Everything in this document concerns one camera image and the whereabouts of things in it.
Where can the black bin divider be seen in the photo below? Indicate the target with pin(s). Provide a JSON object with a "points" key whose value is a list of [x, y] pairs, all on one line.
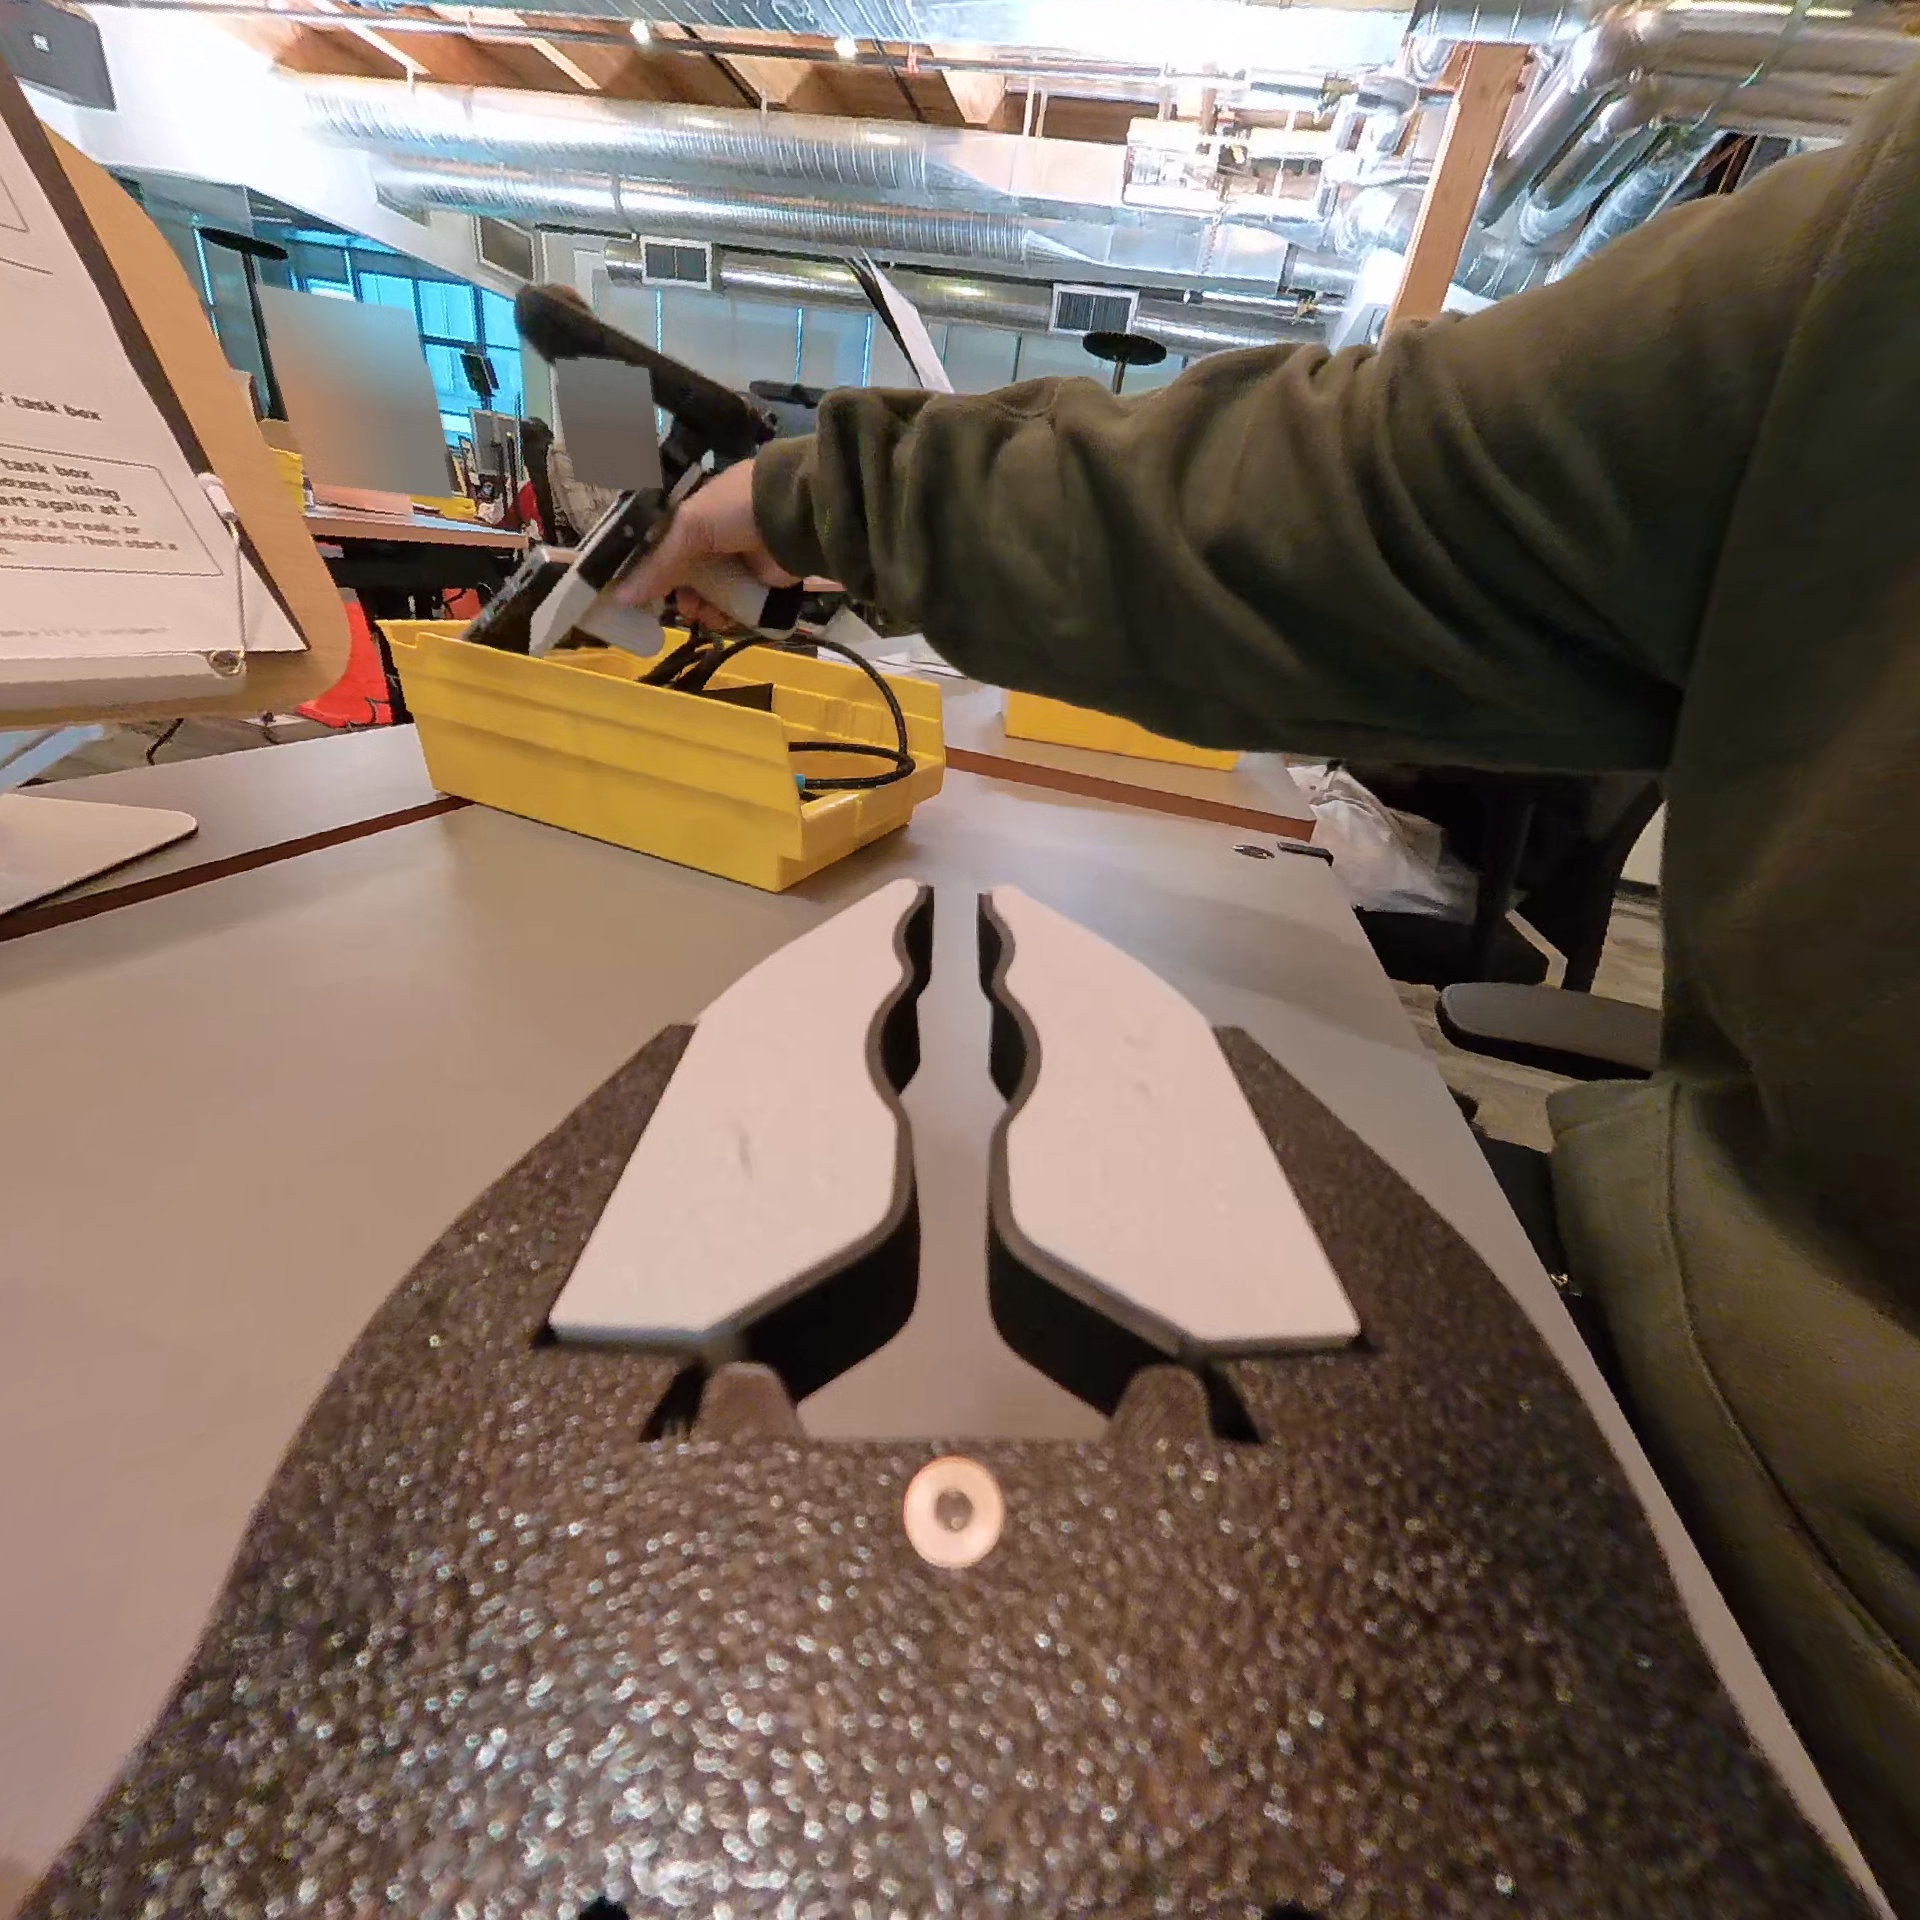
{"points": [[743, 697]]}

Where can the brown document stand with paper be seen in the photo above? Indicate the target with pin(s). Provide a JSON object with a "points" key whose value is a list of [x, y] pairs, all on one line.
{"points": [[92, 452]]}

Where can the silver air duct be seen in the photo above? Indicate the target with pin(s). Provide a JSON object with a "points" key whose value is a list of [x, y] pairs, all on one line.
{"points": [[825, 165]]}

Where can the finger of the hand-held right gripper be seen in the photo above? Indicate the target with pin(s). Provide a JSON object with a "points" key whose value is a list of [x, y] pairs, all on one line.
{"points": [[577, 600]]}

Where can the person's green hoodie torso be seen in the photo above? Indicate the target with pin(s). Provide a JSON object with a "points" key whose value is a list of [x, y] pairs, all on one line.
{"points": [[1785, 1274]]}

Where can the yellow plastic bin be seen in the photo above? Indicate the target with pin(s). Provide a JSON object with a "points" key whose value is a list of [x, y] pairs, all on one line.
{"points": [[600, 763], [1118, 735]]}

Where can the black floor lamp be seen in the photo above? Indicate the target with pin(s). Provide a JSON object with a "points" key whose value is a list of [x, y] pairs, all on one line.
{"points": [[1124, 346]]}

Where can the person's right hand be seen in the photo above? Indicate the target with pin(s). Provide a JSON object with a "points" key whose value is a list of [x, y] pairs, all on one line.
{"points": [[711, 538]]}

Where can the black office chair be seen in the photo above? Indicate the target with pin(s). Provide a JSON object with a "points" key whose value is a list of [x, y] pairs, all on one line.
{"points": [[1545, 1027]]}

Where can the person's right forearm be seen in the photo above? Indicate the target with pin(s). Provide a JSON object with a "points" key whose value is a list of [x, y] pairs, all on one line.
{"points": [[1202, 526]]}

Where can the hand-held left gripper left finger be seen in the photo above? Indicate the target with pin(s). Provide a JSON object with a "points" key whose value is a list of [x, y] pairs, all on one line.
{"points": [[735, 1140]]}

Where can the white stand base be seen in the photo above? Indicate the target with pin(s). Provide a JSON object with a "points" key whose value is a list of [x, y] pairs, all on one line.
{"points": [[76, 847]]}

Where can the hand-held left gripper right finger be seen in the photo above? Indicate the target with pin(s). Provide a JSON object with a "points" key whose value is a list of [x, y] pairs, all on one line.
{"points": [[1154, 1155]]}

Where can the white plastic bag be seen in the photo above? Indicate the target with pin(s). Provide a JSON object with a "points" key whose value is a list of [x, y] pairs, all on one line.
{"points": [[1395, 840]]}

